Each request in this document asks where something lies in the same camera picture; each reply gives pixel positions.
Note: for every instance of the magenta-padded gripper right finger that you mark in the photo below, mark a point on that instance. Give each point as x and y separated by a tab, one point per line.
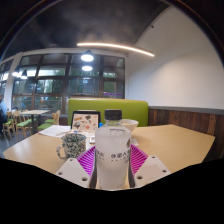
151	170

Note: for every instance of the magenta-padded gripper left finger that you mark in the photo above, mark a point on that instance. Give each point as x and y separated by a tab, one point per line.
71	171

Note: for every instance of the clear water bottle black cap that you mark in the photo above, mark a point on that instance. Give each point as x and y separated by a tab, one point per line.
112	156

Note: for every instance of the green white speckled mug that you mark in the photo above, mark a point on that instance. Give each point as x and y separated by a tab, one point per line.
74	145

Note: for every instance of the white paper sheets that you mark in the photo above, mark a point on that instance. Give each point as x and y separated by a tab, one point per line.
55	130

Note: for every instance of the white ceramic bowl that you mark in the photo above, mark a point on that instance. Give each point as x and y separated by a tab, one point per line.
130	125

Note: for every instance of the sticker-covered black laptop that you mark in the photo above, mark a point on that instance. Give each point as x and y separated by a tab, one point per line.
85	122

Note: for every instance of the small blue cap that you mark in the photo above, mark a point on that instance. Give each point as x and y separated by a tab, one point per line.
101	125

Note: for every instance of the green upholstered bench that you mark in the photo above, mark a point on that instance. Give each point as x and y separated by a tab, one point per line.
133	111

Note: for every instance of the wooden chairs green seats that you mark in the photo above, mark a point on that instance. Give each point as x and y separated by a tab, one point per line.
23	123

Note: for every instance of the light wooden side table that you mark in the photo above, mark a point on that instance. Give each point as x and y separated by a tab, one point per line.
35	112

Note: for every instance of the person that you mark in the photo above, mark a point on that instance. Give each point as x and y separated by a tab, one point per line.
2	111

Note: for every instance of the round pendant ceiling lamps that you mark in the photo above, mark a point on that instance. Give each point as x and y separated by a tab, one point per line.
87	57

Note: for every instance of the long curved linear ceiling light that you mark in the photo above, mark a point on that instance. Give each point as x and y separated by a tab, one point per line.
113	45

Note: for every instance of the dark framed window wall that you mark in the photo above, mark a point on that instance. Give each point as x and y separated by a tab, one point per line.
50	86

